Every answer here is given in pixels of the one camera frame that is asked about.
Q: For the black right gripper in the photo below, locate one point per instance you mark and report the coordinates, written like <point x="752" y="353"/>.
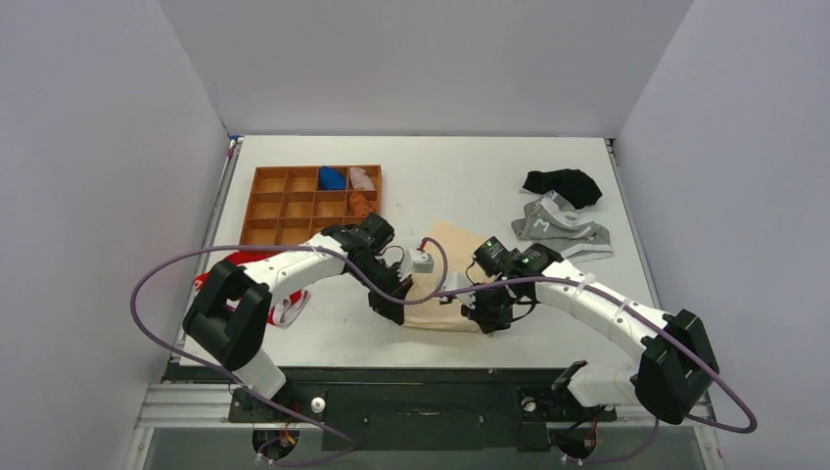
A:
<point x="488" y="309"/>

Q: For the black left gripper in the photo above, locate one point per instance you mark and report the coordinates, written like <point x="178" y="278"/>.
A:
<point x="388" y="307"/>

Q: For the cream beige underwear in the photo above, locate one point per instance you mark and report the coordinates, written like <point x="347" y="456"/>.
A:
<point x="459" y="245"/>

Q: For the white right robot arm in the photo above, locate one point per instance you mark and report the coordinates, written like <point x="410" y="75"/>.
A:
<point x="671" y="356"/>

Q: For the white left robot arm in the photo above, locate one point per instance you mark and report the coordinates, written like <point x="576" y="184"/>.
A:
<point x="229" y="316"/>

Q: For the orange-brown rolled underwear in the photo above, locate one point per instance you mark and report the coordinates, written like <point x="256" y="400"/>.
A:
<point x="359" y="205"/>

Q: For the grey underwear white band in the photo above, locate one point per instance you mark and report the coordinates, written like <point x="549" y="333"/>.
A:
<point x="552" y="221"/>

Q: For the red underwear white band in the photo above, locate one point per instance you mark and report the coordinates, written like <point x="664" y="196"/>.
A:
<point x="281" y="315"/>

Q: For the blue rolled underwear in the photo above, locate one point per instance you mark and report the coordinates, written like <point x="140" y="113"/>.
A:
<point x="329" y="179"/>

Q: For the black underwear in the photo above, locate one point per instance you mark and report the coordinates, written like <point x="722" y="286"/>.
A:
<point x="578" y="188"/>

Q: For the wooden compartment tray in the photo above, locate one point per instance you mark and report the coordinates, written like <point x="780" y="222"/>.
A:
<point x="286" y="206"/>

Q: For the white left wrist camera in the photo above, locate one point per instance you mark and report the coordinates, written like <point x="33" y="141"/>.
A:
<point x="415" y="261"/>

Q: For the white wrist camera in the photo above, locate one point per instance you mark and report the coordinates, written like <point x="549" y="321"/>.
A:
<point x="454" y="281"/>
<point x="415" y="261"/>

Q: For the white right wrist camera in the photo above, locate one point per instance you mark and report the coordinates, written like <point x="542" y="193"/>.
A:
<point x="454" y="281"/>

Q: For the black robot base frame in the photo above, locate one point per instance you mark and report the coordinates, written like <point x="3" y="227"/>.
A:
<point x="374" y="409"/>

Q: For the aluminium table edge rail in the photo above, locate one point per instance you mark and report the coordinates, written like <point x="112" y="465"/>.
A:
<point x="216" y="209"/>

